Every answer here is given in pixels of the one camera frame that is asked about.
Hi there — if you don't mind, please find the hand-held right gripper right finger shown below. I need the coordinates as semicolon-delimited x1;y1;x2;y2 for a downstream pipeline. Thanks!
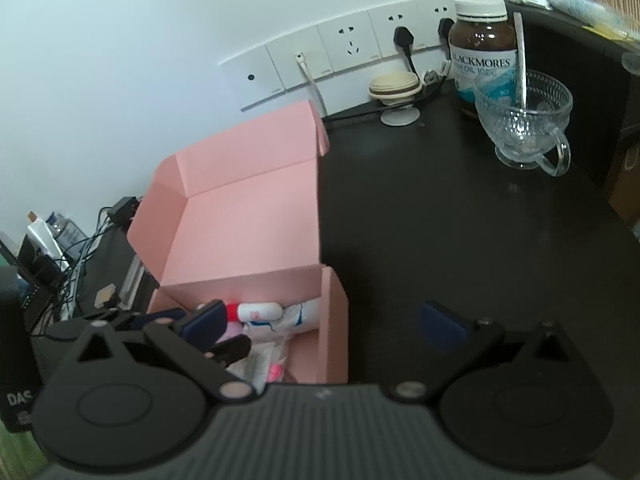
387;300;576;404

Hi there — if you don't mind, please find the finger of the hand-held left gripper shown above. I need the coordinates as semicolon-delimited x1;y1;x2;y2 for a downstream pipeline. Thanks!
204;334;252;369
112;308;188;332

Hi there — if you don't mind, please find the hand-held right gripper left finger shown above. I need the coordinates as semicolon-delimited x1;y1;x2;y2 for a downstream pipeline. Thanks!
65;299;261;404

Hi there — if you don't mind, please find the white tube red end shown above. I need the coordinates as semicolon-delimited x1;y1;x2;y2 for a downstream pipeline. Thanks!
226;301;284;333

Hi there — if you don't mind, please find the white packet blue print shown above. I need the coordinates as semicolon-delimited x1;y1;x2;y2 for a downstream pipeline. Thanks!
270;300;321;334

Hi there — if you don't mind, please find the pink cardboard box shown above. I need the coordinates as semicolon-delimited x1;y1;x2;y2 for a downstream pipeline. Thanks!
127;100;349;387

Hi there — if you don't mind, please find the black desktop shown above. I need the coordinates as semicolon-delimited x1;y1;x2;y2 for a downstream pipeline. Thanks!
30;77;640;461

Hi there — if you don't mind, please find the black printed box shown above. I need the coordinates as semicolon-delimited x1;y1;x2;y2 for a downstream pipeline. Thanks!
0;266;44;434

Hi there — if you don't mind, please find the clear plastic case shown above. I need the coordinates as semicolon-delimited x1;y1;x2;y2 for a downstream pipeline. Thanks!
120;255;154;307

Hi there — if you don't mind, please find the small tan square block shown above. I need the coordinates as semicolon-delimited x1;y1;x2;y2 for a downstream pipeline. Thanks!
94;284;119;309

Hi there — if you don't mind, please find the black speaker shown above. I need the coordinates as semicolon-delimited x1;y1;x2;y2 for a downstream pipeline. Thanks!
17;235;67;287

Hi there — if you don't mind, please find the white tube orange cap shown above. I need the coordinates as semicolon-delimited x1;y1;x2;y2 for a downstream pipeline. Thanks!
27;211;64;262

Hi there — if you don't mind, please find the clear bottle blue label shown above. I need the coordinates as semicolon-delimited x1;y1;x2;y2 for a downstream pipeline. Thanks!
47;213;87;247

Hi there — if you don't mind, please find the black power adapter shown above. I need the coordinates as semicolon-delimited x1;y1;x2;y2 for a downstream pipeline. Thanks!
107;197;141;226

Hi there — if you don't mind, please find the white round stand base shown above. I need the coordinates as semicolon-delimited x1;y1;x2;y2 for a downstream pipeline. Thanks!
380;107;421;127

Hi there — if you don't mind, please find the clear glass cup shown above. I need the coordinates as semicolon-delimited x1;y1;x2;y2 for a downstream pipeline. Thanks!
472;70;574;179

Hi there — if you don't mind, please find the white plastic spoon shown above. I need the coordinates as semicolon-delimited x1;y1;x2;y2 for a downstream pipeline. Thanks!
512;12;529;112

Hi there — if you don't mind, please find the black cabinet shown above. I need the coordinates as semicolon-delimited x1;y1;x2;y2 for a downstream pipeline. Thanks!
505;0;640;242

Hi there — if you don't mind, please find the brown supplement bottle white lid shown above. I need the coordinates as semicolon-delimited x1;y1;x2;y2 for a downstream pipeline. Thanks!
447;0;519;119

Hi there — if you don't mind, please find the clear blue plastic pack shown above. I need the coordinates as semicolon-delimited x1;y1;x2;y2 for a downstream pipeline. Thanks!
535;0;629;34

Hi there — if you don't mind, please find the cotton swab pack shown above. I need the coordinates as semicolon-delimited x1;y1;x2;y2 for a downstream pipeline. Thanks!
590;0;640;42

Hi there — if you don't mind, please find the wall socket strip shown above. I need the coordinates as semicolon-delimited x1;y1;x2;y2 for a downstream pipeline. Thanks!
217;45;286;113

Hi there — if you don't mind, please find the white network cable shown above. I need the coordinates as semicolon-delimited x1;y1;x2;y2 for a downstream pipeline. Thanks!
295;52;329;119

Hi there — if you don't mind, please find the white network wall socket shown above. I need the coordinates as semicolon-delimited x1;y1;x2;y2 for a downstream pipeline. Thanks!
265;25;334;94

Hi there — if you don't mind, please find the white wall power socket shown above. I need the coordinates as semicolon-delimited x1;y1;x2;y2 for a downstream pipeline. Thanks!
316;10;384;76
416;0;459;51
369;0;434;61

